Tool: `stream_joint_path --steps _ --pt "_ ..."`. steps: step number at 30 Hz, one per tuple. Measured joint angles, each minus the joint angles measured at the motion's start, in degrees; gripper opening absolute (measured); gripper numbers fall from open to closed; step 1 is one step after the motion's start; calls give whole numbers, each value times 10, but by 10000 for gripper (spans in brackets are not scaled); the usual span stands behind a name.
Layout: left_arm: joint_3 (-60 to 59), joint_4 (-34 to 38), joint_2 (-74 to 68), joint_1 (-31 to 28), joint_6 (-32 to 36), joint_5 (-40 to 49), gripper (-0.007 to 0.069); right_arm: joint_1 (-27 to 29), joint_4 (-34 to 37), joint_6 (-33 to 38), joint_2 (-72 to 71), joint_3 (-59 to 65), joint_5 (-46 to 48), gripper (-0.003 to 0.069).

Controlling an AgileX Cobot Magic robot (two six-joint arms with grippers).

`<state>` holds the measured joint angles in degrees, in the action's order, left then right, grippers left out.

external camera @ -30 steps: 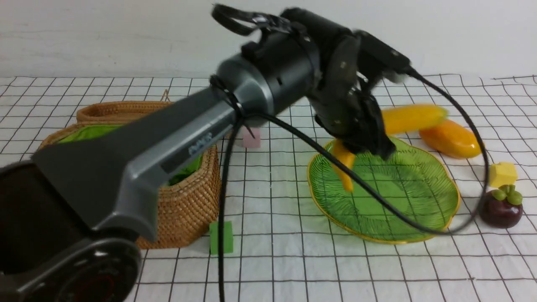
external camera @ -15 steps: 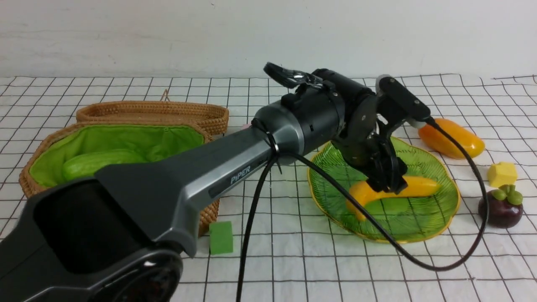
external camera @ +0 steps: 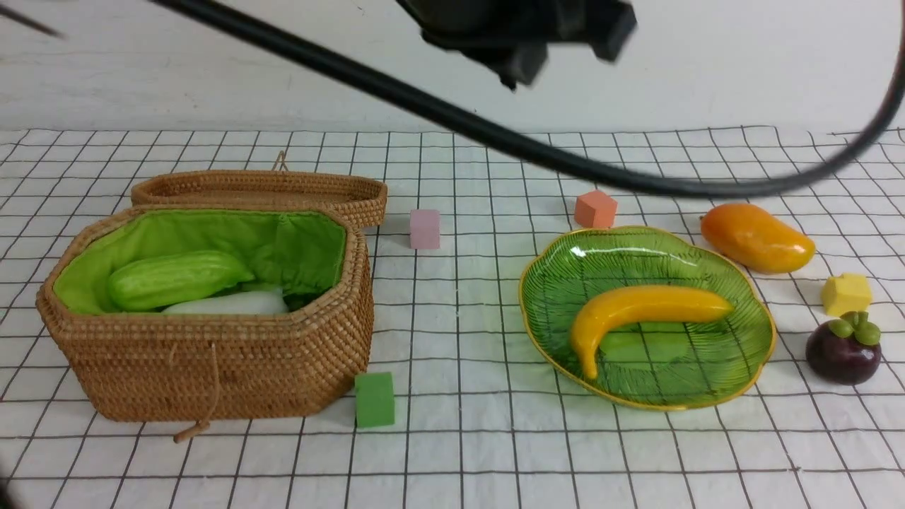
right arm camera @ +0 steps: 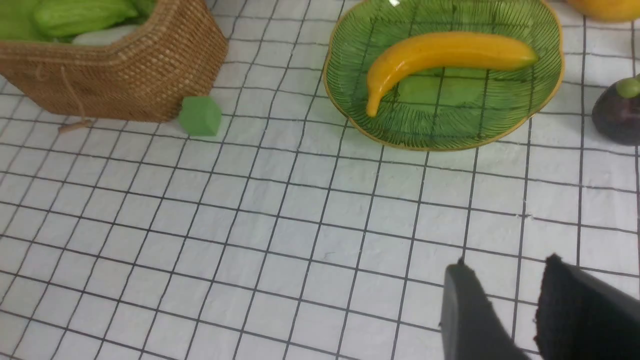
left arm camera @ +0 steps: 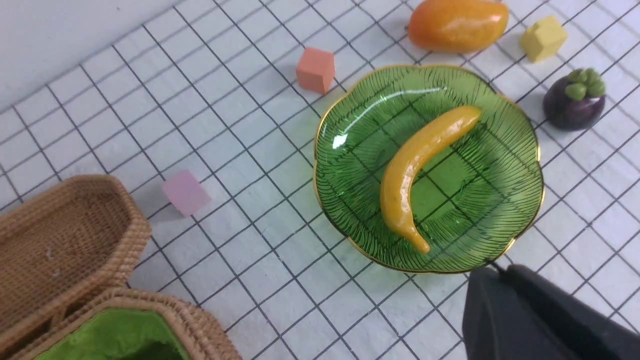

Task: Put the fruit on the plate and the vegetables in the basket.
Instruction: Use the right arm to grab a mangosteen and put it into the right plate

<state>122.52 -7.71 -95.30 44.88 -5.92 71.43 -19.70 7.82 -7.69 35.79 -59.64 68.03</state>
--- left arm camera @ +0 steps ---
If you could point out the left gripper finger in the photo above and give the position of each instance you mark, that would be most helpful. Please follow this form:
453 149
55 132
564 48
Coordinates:
515 314

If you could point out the yellow toy banana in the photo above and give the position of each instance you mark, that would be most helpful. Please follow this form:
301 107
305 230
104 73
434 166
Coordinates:
411 157

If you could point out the purple toy mangosteen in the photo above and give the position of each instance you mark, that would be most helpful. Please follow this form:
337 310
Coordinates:
575 102

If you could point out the orange toy mango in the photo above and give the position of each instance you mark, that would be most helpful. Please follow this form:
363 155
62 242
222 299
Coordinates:
457 26

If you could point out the green glass leaf plate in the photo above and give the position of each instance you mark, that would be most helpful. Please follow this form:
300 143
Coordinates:
471 201

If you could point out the yellow foam cube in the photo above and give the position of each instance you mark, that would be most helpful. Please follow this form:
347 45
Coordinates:
543 39

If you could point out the orange foam cube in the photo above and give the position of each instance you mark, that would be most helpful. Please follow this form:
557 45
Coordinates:
315 70

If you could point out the pink foam cube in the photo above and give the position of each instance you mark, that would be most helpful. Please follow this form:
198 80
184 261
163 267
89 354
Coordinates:
185 193

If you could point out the checkered white tablecloth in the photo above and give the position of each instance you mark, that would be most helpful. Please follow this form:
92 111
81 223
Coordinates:
210 86

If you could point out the woven wicker basket green lining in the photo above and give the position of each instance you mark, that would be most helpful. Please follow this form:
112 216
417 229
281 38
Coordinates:
128 324

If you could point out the woven wicker basket lid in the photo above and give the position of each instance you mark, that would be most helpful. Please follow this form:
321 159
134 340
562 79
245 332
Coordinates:
61 249

